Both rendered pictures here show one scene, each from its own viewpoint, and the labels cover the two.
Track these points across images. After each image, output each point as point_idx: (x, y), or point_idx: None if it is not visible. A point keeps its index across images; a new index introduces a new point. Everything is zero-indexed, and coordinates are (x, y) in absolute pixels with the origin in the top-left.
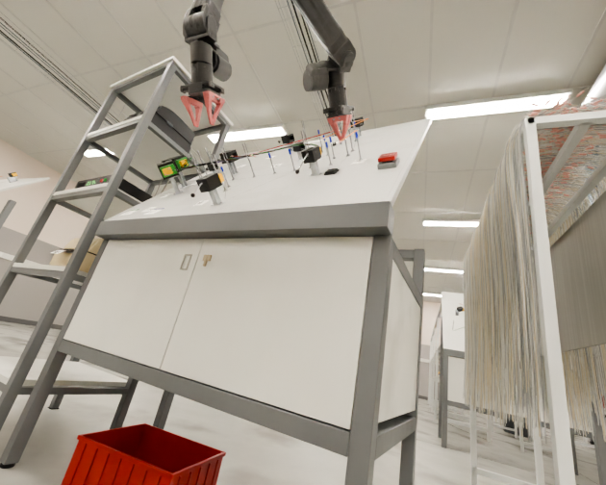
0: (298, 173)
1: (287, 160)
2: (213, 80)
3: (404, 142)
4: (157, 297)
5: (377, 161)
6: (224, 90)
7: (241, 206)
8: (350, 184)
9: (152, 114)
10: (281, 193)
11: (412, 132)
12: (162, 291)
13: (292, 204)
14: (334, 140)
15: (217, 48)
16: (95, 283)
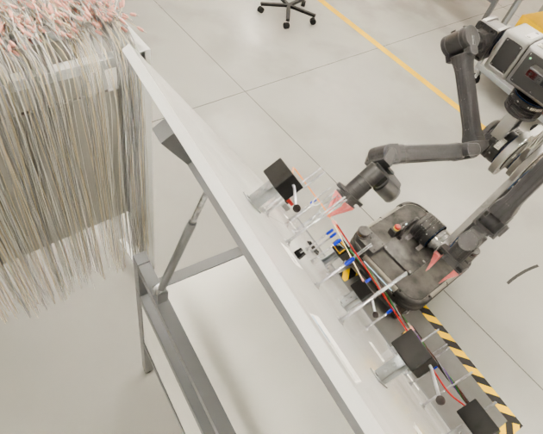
0: (342, 263)
1: (367, 344)
2: (452, 245)
3: (244, 166)
4: None
5: (280, 207)
6: (440, 246)
7: (366, 315)
8: (304, 232)
9: None
10: (344, 287)
11: (212, 133)
12: None
13: (333, 269)
14: (290, 262)
15: (475, 226)
16: None
